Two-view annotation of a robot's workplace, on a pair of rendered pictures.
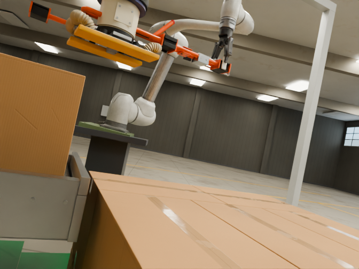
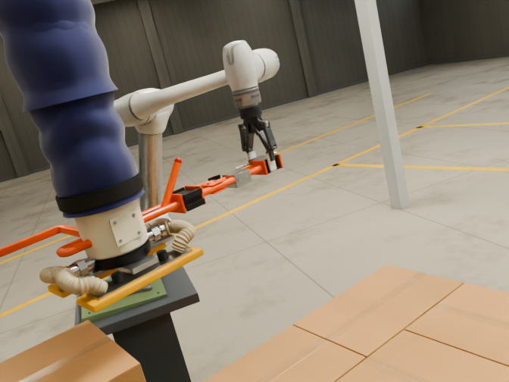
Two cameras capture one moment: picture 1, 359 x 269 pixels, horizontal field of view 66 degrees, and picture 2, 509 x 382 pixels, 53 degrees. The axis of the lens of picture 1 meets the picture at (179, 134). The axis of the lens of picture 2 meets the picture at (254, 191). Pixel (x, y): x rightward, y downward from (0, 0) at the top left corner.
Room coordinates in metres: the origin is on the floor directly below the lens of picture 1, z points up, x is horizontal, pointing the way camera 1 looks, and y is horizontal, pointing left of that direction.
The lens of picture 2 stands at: (-0.18, 0.20, 1.60)
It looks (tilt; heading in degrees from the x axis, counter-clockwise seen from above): 14 degrees down; 350
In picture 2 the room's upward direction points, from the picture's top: 14 degrees counter-clockwise
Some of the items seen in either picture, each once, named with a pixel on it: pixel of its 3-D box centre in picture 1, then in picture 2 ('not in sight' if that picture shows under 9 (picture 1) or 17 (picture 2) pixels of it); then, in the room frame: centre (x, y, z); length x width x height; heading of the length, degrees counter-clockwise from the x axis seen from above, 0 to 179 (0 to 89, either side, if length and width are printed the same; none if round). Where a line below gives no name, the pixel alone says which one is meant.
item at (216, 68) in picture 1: (220, 66); (266, 164); (1.51, -0.15, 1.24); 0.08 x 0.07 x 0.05; 121
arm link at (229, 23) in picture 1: (227, 25); (247, 98); (1.52, -0.14, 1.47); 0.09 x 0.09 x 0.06
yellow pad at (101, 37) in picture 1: (119, 41); (142, 270); (1.12, 0.32, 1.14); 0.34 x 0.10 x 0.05; 121
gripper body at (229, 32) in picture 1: (224, 38); (252, 119); (1.52, -0.14, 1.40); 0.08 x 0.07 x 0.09; 30
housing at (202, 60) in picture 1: (200, 60); (237, 178); (1.45, -0.03, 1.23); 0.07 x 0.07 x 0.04; 31
